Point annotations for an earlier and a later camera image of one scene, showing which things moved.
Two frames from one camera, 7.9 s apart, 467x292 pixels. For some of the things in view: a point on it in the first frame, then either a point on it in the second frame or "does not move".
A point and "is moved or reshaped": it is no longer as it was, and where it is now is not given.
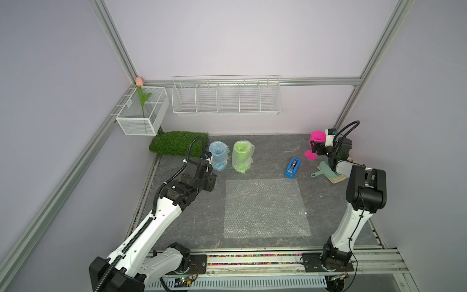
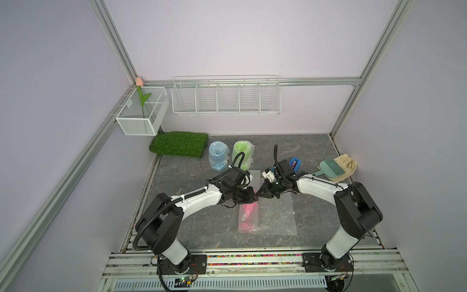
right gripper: x=315 y=147 → x=265 y=191
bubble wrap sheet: x=219 y=151 does not move
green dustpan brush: x=325 y=170 does not move
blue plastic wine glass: x=220 y=151 does not move
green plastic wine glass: x=242 y=156 does not move
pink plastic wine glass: x=317 y=135 → x=248 y=218
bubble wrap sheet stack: x=264 y=208 is moved or reshaped
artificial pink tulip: x=139 y=83 does not move
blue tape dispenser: x=292 y=167 does not move
